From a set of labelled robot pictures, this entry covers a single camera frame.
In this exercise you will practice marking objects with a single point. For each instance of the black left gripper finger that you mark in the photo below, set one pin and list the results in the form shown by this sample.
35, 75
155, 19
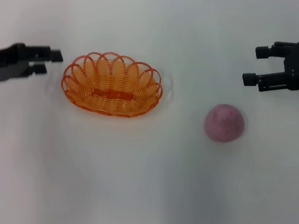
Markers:
38, 70
43, 54

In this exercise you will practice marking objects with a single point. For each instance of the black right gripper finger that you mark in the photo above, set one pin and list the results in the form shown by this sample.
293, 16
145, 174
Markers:
278, 49
270, 82

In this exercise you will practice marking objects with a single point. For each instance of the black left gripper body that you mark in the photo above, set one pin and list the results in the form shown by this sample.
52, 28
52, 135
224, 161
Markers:
7, 63

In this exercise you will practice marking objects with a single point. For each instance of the pink peach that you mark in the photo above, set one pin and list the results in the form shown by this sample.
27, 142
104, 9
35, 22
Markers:
224, 123

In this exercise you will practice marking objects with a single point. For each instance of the orange woven plastic basket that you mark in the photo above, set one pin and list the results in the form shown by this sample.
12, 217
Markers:
112, 87

